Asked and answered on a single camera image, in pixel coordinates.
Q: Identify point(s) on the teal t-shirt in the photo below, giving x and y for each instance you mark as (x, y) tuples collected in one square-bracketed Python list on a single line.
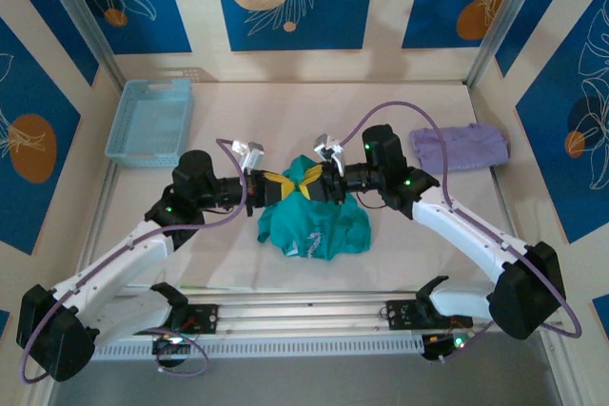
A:
[(328, 230)]

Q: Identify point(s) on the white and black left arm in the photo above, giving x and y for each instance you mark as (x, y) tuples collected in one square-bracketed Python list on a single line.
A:
[(119, 254)]

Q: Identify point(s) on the folded lavender shirt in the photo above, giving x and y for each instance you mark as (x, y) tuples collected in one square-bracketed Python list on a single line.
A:
[(457, 147)]

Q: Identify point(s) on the light blue perforated basket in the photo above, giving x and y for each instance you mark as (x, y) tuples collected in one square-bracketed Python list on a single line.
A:
[(147, 116)]

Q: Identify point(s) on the blue panel beige circle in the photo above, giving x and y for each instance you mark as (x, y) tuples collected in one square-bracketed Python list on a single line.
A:
[(333, 30)]

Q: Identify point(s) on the black electronics board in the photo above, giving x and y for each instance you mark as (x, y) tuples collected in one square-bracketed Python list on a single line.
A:
[(402, 315), (202, 319)]

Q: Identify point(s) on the blue panel small orange dot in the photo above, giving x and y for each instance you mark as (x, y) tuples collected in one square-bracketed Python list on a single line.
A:
[(143, 30)]

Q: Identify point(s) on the black hub with green light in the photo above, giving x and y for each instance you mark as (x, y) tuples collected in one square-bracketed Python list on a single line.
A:
[(440, 346), (169, 349)]

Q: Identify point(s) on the blue panel orange circle flower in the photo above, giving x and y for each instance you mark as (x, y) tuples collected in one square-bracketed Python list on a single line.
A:
[(43, 92)]

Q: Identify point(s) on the blue panel white leaf lines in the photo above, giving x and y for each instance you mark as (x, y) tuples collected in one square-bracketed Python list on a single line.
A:
[(57, 21)]

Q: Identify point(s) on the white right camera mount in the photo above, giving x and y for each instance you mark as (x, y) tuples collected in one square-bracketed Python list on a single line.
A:
[(339, 164)]

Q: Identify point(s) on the aluminium table side rail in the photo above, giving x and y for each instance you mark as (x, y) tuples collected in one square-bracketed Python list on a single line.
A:
[(102, 197), (503, 208)]

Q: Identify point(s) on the white perforated bracket plate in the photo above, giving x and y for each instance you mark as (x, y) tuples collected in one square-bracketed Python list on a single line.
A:
[(192, 74)]

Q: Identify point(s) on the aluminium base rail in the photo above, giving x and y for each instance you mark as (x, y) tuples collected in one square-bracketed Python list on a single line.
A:
[(304, 311)]

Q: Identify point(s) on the aluminium corner post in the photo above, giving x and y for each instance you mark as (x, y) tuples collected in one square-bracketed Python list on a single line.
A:
[(513, 6), (76, 6)]

